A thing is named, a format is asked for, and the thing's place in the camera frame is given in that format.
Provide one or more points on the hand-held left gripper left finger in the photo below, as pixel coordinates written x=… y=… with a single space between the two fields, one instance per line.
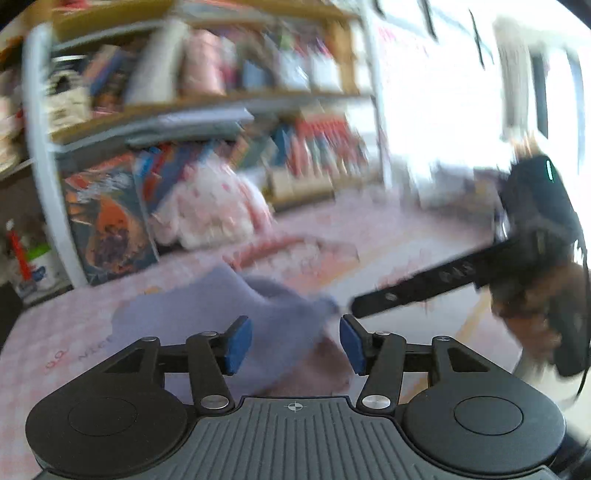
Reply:
x=238 y=344

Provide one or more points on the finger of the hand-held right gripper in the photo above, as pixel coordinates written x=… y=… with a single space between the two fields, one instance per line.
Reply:
x=438 y=279

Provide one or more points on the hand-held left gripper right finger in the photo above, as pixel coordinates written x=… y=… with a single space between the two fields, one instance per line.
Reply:
x=351 y=344

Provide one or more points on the purple knit cloth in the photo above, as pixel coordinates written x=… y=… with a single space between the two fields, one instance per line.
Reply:
x=277 y=318

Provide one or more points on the person's right hand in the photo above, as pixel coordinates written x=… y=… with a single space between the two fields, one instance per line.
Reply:
x=531 y=300

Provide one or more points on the dusty pink cloth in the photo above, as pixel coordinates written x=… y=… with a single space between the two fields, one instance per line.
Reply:
x=323 y=364

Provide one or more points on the red and white patterned cloth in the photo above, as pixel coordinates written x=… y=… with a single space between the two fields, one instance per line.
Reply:
x=286 y=254

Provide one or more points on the white and pink plush toy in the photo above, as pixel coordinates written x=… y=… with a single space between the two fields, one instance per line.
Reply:
x=207 y=207

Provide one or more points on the small cardboard box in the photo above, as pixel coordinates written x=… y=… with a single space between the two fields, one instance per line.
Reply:
x=300 y=187

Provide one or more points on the pink checkered tablecloth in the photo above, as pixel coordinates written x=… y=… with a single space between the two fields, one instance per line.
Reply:
x=69 y=332

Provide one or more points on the large orange and blue book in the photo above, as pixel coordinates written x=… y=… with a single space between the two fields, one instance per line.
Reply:
x=106 y=230

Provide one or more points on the row of colourful leaning books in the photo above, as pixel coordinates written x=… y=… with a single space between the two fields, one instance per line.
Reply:
x=314 y=143

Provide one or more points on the white cup with green lid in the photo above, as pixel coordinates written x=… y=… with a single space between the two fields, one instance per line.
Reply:
x=44 y=272

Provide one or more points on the flat stack of white folders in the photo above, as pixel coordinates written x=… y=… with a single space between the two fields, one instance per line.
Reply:
x=194 y=124

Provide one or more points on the red stick ornament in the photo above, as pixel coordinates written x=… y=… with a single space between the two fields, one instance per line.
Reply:
x=21 y=254

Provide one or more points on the row of upright thin books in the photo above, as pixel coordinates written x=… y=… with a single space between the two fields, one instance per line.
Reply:
x=295 y=69

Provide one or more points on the white bookshelf with wooden shelves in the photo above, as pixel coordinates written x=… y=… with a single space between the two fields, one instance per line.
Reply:
x=46 y=175

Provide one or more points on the pink cylindrical box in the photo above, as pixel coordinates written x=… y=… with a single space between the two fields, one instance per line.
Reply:
x=203 y=64

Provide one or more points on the large white leaning book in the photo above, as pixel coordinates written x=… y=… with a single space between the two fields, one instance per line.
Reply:
x=157 y=64

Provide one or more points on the white quilted handbag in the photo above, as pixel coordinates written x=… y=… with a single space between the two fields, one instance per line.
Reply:
x=69 y=106

